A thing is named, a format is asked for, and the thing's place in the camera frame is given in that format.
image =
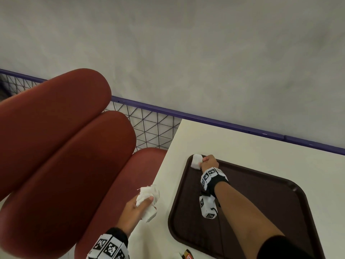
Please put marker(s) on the purple mesh railing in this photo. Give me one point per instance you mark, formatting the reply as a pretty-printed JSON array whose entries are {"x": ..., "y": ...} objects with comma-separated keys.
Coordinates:
[{"x": 242, "y": 128}]

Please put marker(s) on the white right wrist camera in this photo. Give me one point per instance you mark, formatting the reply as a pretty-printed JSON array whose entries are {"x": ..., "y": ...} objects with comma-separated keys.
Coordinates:
[{"x": 209, "y": 209}]

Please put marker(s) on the person's black shirt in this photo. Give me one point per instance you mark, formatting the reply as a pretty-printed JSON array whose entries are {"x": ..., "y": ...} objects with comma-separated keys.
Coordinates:
[{"x": 283, "y": 249}]

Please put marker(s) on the white square sachet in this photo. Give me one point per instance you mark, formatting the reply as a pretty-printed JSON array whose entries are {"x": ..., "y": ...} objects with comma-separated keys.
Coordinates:
[{"x": 196, "y": 161}]

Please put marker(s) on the brown plastic tray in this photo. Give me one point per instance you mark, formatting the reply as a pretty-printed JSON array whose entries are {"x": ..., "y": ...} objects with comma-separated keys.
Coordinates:
[{"x": 256, "y": 207}]

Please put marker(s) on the person's right hand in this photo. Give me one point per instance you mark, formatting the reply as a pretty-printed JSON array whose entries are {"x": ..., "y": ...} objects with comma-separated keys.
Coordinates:
[{"x": 209, "y": 162}]

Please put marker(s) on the person's left hand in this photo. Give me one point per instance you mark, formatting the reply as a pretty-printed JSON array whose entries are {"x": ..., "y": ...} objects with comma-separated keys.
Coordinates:
[{"x": 134, "y": 210}]

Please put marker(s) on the handful of white sachets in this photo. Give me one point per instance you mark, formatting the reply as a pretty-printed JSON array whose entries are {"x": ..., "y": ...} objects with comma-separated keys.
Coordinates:
[{"x": 149, "y": 191}]

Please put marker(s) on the red padded chair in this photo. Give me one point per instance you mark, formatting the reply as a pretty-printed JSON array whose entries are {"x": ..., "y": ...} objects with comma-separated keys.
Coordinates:
[{"x": 54, "y": 145}]

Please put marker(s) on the pile of coffee stick packets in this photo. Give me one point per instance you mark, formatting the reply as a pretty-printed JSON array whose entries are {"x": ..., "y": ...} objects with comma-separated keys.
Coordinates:
[{"x": 187, "y": 255}]

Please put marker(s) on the person's right forearm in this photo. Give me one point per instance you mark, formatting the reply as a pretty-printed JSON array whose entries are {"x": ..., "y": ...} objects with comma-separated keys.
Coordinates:
[{"x": 242, "y": 218}]

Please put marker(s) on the right wristband with marker tags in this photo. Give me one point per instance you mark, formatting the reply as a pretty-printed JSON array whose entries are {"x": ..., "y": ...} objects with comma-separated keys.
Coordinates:
[{"x": 215, "y": 180}]

